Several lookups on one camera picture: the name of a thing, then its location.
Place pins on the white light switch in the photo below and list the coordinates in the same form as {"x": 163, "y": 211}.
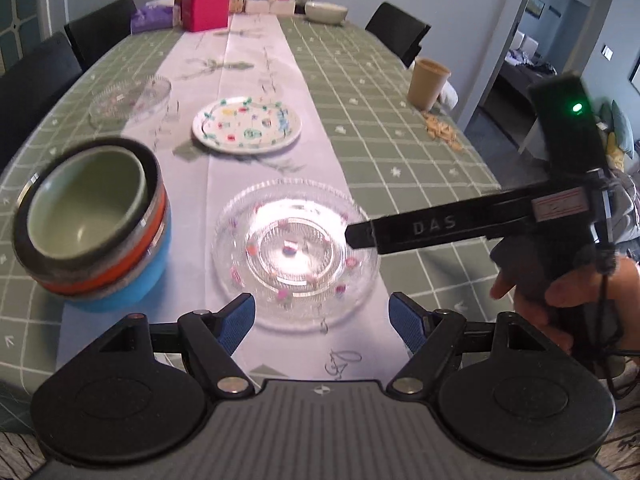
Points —
{"x": 607, "y": 53}

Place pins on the purple tissue pack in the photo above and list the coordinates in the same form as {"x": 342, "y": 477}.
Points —
{"x": 152, "y": 17}

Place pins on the red cube box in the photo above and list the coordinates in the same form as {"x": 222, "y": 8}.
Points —
{"x": 205, "y": 10}

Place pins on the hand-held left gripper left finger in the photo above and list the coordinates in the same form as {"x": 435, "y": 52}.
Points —
{"x": 237, "y": 325}

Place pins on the green glass panel door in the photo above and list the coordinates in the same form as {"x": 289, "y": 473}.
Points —
{"x": 20, "y": 15}

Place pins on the blue bowl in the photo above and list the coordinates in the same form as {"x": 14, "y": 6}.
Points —
{"x": 135, "y": 285}

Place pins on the framed wall picture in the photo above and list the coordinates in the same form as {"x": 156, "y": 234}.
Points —
{"x": 537, "y": 5}

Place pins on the black chair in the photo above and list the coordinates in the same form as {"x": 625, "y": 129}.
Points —
{"x": 100, "y": 30}
{"x": 35, "y": 90}
{"x": 397, "y": 30}

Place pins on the pile of clothes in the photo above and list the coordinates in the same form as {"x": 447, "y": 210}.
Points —
{"x": 532, "y": 60}

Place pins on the person's right hand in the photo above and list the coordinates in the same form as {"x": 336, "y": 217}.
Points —
{"x": 530, "y": 290}

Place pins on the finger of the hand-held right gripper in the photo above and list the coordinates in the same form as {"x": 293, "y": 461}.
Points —
{"x": 435, "y": 225}

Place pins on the tall dark glass jar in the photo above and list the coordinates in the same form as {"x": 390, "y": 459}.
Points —
{"x": 303, "y": 1}

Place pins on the clear glass plate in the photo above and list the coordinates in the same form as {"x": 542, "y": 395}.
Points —
{"x": 130, "y": 100}

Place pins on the beige cup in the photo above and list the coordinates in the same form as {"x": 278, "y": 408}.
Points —
{"x": 427, "y": 85}

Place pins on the scattered beige snack pieces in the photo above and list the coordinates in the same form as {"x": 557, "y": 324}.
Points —
{"x": 442, "y": 130}

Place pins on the clear glass plate coloured dots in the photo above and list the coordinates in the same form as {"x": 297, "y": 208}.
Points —
{"x": 295, "y": 255}

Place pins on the white floral plate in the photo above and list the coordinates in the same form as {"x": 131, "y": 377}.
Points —
{"x": 247, "y": 125}

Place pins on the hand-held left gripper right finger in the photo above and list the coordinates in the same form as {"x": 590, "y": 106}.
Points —
{"x": 407, "y": 322}

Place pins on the white rectangular box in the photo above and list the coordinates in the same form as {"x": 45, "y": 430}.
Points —
{"x": 270, "y": 6}

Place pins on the pink table runner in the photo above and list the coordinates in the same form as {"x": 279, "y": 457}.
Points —
{"x": 310, "y": 160}

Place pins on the white ceramic bowl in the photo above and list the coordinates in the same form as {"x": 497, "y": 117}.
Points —
{"x": 326, "y": 12}

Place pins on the orange bowl with steel inside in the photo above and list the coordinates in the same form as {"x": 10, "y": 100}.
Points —
{"x": 100, "y": 275}

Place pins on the green bowl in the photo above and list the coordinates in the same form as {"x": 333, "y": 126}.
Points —
{"x": 85, "y": 205}

